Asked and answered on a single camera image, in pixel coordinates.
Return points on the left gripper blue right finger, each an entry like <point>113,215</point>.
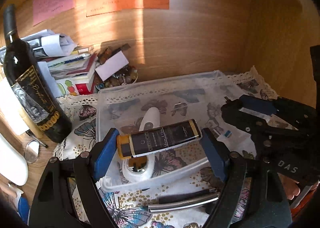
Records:
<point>216,152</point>

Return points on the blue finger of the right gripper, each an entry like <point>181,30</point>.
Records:
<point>257,104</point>
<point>233,114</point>

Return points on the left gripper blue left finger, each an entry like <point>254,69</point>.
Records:
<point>102,154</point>

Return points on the black gold cosmetic bottle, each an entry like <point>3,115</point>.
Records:
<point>162,138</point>

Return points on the black silver pen tool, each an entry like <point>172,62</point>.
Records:
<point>184,201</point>

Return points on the right hand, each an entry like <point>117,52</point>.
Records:
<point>290,186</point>

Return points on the white tag with blue label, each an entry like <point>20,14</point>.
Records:
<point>225,137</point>

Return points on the white handheld magnifier device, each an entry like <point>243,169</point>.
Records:
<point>140,167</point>

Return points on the butterfly print tablecloth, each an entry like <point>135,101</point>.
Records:
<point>128,209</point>

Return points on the clear plastic storage box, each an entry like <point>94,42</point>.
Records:
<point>163,120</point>

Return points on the small round mirror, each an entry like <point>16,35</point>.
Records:
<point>31,151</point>

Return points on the dark wine bottle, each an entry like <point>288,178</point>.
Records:
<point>28,84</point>

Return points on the stack of books and papers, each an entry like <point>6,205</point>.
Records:
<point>70,65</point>

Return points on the white curved object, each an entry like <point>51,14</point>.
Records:
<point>13,165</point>

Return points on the pink paper note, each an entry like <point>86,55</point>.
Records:
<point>46,9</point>

